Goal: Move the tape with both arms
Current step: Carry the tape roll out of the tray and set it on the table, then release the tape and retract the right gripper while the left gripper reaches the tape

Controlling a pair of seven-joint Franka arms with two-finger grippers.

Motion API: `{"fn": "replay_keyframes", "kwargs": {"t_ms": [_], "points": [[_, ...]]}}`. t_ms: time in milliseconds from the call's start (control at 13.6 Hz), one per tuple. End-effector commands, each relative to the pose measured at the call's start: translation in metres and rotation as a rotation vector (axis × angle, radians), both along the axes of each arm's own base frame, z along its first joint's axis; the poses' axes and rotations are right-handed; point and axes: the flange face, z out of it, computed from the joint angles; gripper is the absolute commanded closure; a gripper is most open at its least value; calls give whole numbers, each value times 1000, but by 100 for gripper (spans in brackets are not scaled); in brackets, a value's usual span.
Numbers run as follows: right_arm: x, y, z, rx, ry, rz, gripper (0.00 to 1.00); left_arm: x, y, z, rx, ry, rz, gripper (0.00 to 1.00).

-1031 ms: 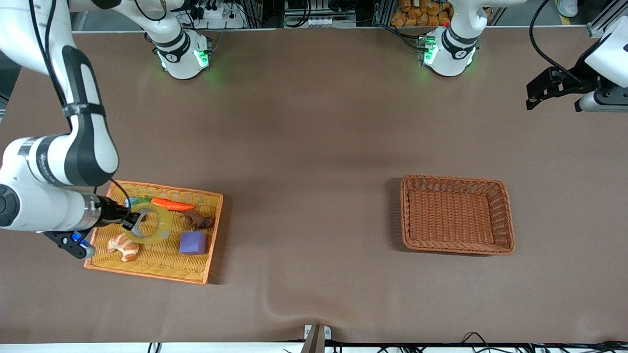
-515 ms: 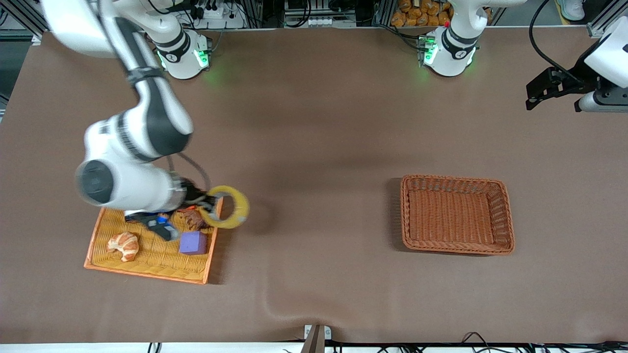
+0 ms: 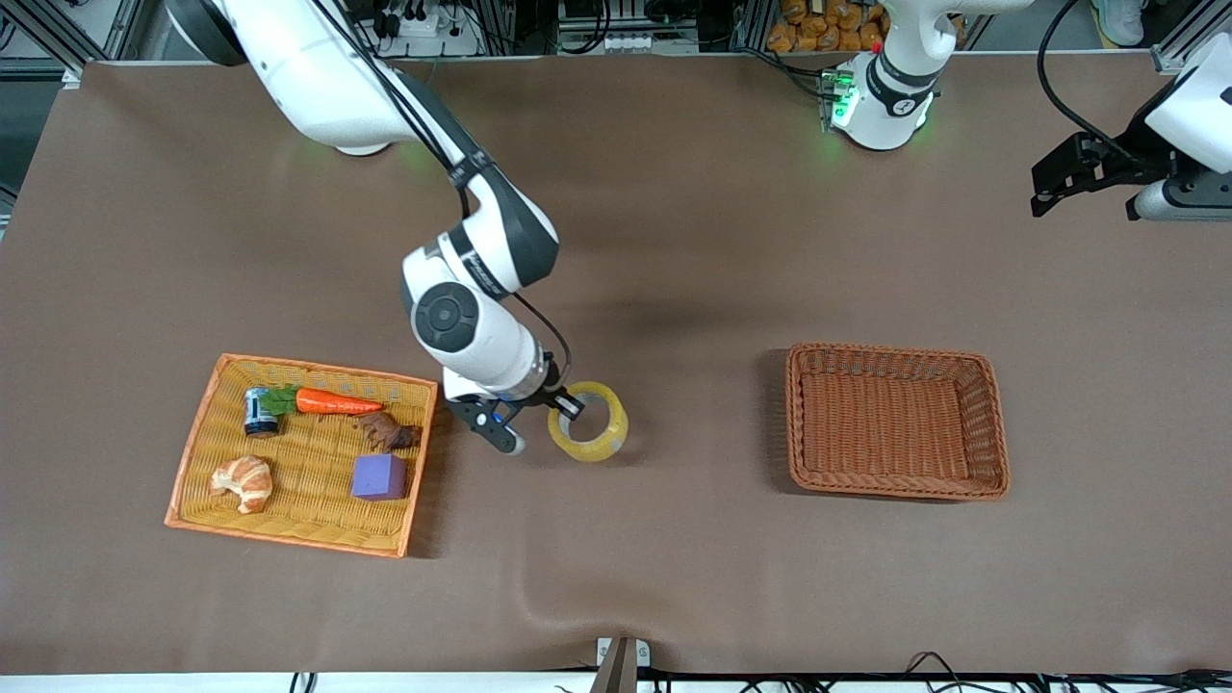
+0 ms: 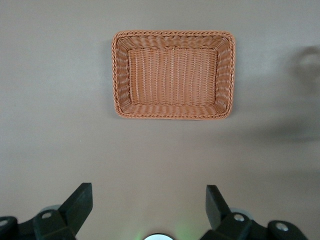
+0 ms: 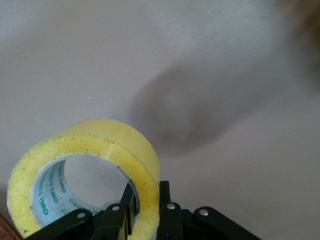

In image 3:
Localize brown table cover cloth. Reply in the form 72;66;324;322
0;53;1232;675

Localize bag of orange snacks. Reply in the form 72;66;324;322
767;0;891;54

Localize purple foam cube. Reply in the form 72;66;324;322
350;453;409;502

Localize small blue can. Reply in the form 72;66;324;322
244;387;281;440

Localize yellow wicker basket orange rim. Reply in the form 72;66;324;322
164;353;439;559

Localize orange toy carrot green leaves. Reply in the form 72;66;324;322
258;384;384;418

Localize aluminium frame profile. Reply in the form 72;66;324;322
1150;19;1232;74

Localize metal table clamp bracket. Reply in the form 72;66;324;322
595;635;652;693

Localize brown toy animal figure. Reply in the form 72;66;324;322
358;411;424;453

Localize black looped floor cable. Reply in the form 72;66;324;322
905;652;975;690

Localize toy croissant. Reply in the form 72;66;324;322
210;455;274;515

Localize yellowish clear tape roll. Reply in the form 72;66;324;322
547;381;629;464

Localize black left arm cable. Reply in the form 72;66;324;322
1037;0;1146;160

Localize white power strip with plugs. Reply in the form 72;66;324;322
371;0;482;57

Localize brown wicker basket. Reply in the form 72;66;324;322
784;343;1012;502

